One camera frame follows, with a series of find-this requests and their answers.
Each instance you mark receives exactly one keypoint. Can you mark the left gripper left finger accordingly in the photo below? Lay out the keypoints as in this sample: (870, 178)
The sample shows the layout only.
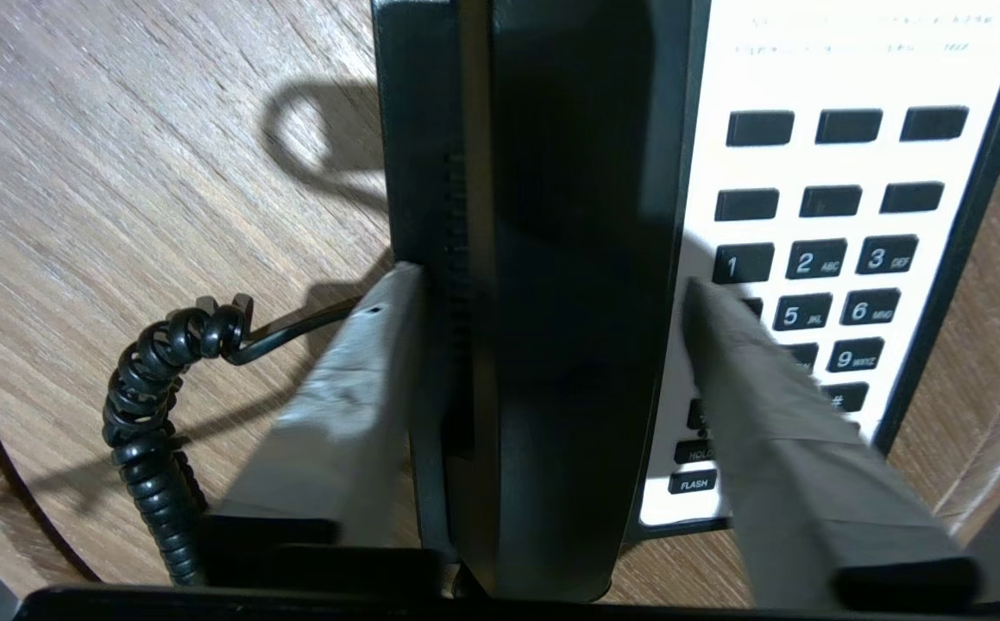
(336, 431)

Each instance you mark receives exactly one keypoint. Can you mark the black and white phone base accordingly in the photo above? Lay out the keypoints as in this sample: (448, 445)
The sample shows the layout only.
(827, 241)

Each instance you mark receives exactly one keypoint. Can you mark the black phone handset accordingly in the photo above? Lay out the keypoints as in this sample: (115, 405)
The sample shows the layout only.
(569, 293)

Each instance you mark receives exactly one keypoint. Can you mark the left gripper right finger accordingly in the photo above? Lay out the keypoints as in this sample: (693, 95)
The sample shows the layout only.
(793, 466)

